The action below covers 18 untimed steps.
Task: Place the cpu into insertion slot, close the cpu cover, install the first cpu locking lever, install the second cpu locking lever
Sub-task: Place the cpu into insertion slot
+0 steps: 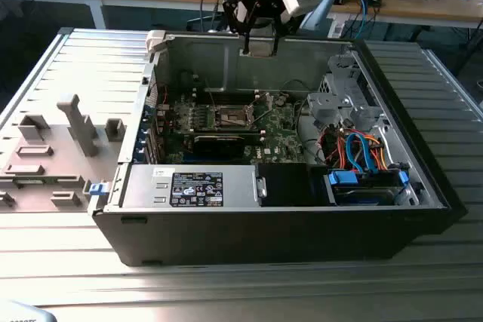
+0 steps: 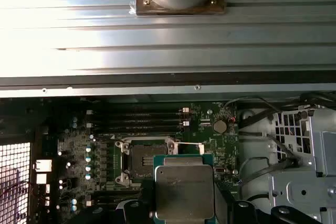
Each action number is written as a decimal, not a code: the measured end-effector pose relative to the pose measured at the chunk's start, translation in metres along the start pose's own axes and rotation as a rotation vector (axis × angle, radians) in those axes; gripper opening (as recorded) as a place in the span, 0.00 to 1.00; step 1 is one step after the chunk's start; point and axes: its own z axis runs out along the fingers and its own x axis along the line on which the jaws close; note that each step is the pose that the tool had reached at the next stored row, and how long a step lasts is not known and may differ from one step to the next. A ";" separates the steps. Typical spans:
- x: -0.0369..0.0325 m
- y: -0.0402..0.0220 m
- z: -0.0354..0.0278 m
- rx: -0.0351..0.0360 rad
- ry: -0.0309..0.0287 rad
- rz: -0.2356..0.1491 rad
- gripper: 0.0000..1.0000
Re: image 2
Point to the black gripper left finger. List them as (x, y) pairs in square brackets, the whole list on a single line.
[(134, 213)]

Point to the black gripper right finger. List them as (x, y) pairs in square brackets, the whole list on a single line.
[(223, 208)]

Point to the silver green CPU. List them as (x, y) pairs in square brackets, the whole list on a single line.
[(183, 190)]

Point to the RAM slot with black clips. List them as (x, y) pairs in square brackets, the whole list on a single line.
[(115, 192), (118, 117), (118, 130)]

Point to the RAM slot with white clips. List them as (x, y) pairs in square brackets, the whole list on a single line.
[(105, 203), (118, 124), (118, 111)]

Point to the CPU socket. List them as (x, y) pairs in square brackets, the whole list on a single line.
[(136, 155)]

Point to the green motherboard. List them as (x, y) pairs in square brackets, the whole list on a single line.
[(225, 150)]

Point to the silver metal drive cage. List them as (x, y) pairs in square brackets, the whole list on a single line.
[(302, 190)]

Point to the silver coin battery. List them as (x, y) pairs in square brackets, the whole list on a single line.
[(220, 127)]

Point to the black open PC case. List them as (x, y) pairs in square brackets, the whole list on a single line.
[(157, 91)]

